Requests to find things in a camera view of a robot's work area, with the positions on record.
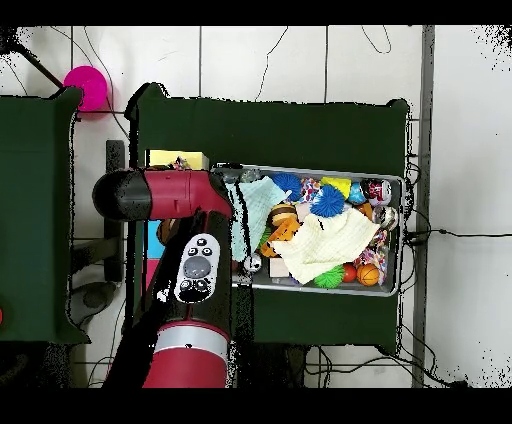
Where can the magenta round object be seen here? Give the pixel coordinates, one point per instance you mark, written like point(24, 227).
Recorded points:
point(88, 86)

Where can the crushed soda can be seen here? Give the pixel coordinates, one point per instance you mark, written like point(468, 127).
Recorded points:
point(376, 192)

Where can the dark green table cloth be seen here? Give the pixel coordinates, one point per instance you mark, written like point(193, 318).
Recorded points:
point(280, 132)

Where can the blue spiky ball with eyes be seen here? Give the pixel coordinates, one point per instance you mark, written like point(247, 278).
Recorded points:
point(328, 200)

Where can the wooden three-hole box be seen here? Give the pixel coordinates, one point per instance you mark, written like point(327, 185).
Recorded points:
point(196, 160)

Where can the yellow foam wedge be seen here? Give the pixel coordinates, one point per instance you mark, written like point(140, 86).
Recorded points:
point(338, 184)

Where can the shallow mesh bin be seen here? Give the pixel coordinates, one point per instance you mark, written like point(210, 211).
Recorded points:
point(394, 280)

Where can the green spiky ball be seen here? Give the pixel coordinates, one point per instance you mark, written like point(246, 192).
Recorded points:
point(330, 276)

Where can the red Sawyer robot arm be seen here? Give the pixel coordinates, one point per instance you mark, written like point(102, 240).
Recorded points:
point(180, 196)

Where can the toy burger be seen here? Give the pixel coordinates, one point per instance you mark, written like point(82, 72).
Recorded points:
point(282, 214)

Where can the cream waffle cloth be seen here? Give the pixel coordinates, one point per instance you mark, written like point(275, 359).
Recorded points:
point(328, 244)

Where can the mint green waffle cloth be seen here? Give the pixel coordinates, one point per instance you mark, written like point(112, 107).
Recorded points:
point(264, 200)

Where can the dark green side table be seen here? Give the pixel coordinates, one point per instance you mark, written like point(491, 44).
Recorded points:
point(36, 200)

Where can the black upright bar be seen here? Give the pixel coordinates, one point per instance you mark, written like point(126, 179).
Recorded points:
point(114, 154)

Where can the polka-dot cloth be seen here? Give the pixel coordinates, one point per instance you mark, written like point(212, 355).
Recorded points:
point(180, 164)
point(374, 256)

